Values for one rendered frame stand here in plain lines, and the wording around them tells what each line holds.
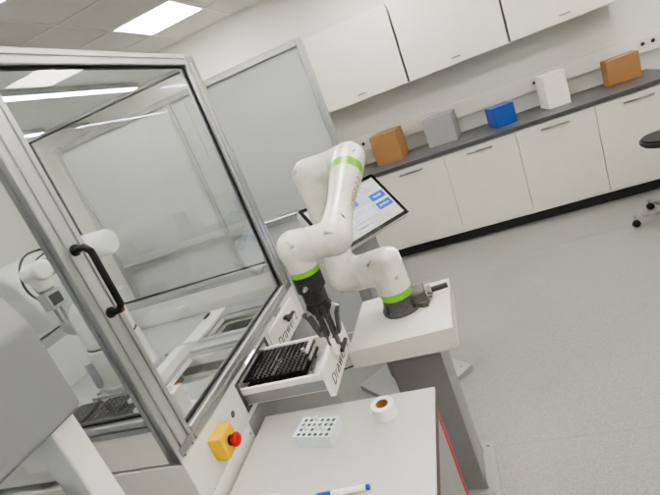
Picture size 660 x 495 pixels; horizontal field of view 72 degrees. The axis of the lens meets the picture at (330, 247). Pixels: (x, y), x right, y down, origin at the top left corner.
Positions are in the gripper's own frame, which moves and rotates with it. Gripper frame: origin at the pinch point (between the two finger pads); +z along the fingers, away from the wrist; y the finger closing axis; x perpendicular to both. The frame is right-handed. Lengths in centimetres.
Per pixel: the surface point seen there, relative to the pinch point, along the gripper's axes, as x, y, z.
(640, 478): 21, 82, 93
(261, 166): 170, -71, -48
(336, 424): -20.4, -0.9, 14.0
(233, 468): -29.5, -32.8, 16.2
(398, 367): 22.2, 10.4, 28.2
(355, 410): -11.5, 2.4, 17.0
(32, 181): -40, -33, -77
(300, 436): -23.5, -11.6, 13.5
